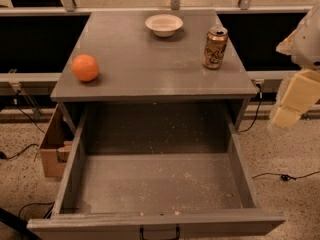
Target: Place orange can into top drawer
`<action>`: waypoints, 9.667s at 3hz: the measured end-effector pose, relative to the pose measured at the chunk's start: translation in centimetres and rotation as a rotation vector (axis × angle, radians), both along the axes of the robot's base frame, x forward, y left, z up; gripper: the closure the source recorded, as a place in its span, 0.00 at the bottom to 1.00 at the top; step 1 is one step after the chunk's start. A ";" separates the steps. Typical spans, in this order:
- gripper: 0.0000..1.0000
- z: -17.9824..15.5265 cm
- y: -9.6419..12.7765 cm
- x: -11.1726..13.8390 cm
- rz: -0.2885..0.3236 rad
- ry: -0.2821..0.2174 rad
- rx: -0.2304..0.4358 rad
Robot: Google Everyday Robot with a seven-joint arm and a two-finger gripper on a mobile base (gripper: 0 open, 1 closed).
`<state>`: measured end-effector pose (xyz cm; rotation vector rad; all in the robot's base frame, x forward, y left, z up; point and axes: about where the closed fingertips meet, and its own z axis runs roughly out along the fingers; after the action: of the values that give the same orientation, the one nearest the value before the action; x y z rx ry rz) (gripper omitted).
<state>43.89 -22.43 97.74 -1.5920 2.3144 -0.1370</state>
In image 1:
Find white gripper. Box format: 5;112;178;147
268;2;320;133

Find orange soda can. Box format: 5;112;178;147
203;25;228;69

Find open grey top drawer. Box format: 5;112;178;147
28;102;284;240

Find white paper bowl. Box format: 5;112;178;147
145;14;183;38

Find orange fruit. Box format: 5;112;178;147
71;54;99;82

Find metal railing with posts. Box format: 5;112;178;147
0;0;320;17

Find cardboard box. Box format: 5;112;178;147
39;106;73;178

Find dark object bottom left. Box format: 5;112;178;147
0;208;41;240

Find black cable by cabinet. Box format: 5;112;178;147
238;82;264;134

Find black cable right floor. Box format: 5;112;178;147
252;169;320;182

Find black cable floor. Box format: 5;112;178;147
0;89;46;161
252;169;320;182

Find black drawer handle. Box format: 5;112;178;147
139;226;180;240

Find black cable left floor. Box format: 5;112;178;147
0;89;46;161

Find black cable bottom left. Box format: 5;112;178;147
17;201;55;219

